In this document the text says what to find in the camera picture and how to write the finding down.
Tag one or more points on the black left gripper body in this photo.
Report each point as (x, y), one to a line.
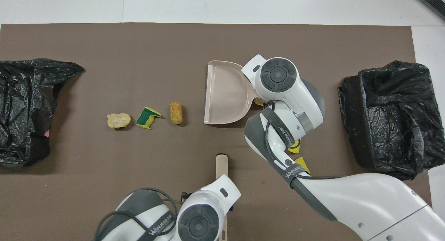
(185, 198)

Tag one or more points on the brown bread roll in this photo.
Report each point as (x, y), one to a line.
(176, 113)

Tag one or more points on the green and yellow sponge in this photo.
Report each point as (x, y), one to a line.
(147, 118)

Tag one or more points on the round bread slice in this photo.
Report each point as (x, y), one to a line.
(119, 120)

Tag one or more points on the beige plastic dustpan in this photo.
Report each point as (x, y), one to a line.
(226, 91)

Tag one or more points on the large yellow sponge piece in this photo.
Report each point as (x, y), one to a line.
(295, 149)

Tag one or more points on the small yellow sponge piece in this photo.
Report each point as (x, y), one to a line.
(301, 164)

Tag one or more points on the pale bread piece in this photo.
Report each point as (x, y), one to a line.
(259, 102)

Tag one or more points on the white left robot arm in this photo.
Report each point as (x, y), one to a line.
(208, 199)

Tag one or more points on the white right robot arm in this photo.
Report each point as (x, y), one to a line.
(365, 199)

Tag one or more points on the pink plastic bin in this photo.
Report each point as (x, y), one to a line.
(47, 133)

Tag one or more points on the black bag lined bin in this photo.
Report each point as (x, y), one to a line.
(24, 109)
(393, 122)

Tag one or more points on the brown table mat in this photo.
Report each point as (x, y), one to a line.
(104, 60)

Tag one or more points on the dark grey ribbed object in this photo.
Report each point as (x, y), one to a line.
(433, 1)

